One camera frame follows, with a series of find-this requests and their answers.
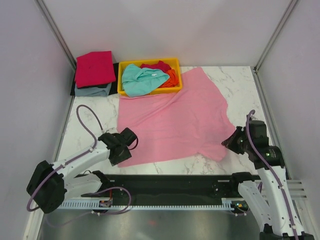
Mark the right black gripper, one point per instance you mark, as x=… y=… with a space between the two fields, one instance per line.
x=230 y=142

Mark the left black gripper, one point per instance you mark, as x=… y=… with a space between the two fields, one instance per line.
x=126 y=155

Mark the pink t shirt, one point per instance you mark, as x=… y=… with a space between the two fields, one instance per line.
x=173 y=126

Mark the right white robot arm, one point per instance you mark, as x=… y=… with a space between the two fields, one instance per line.
x=275 y=214

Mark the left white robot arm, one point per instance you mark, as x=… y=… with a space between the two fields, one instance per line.
x=53 y=183

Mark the folded grey blue t shirt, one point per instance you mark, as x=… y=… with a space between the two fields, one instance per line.
x=93 y=91

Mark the teal t shirt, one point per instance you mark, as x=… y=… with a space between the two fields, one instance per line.
x=138 y=81

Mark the folded crimson t shirt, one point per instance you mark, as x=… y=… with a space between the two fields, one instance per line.
x=94 y=69

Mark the orange t shirt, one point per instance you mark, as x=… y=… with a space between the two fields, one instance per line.
x=172 y=81

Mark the yellow plastic bin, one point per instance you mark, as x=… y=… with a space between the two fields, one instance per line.
x=173 y=62

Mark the dark red t shirt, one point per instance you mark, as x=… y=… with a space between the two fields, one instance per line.
x=160 y=65

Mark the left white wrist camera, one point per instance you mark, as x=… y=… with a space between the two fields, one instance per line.
x=112 y=130

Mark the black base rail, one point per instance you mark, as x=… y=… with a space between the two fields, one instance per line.
x=168 y=189

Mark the white slotted cable duct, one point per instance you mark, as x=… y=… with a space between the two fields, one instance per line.
x=103 y=204

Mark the right aluminium frame post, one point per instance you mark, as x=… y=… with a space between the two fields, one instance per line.
x=277 y=31

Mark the aluminium frame post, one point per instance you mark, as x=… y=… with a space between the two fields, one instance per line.
x=55 y=30
x=277 y=31

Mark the left aluminium frame post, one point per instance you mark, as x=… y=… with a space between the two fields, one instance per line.
x=55 y=30

